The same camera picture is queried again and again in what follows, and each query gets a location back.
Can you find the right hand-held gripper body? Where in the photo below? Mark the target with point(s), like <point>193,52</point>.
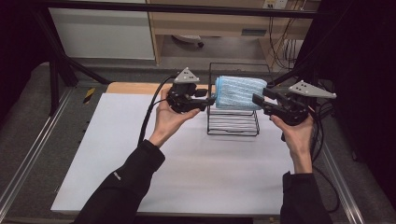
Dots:
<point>292,113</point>

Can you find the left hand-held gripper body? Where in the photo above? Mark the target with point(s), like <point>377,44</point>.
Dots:
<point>183,99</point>

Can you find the light blue towel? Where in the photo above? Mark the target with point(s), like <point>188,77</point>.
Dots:
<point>239,92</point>

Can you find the person's right hand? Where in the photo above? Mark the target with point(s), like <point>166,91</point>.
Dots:
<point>299,140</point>

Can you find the person's left hand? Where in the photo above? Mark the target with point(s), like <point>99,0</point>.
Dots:
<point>166,123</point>

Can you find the white chair base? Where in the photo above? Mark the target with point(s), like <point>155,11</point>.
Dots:
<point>188,39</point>

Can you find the wooden desk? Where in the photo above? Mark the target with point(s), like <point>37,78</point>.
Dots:
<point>218,28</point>

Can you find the yellow black tape strip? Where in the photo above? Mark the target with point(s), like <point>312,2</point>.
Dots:
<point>89,95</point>

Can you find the white cabinet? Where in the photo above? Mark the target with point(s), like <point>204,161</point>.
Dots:
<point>99,34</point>

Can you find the black metal stand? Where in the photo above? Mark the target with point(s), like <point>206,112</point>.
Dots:
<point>54,84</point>

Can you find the black metal frame bar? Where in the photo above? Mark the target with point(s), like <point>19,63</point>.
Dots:
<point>186,8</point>

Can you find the aluminium rail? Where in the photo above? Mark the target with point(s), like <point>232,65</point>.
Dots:
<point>342,186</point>
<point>28,158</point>

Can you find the white wall outlet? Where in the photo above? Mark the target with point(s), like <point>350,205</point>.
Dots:
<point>275,3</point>

